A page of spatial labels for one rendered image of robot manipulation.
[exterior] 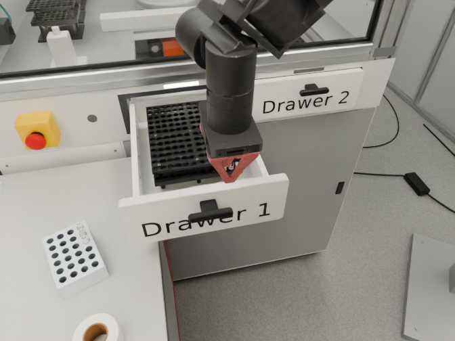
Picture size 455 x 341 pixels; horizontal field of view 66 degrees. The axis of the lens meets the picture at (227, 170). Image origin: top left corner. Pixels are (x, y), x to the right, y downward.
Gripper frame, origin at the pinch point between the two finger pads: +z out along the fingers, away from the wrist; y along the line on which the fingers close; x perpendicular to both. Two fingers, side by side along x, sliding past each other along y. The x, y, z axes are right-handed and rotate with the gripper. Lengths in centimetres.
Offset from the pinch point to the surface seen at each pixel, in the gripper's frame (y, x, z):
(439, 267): 18, -97, 95
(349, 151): 36, -47, 36
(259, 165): 10.4, -8.8, 10.6
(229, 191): 2.5, -1.1, 7.7
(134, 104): 37.0, 14.4, 11.8
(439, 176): 69, -136, 100
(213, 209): 0.1, 2.1, 8.9
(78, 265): 1.3, 26.6, 20.6
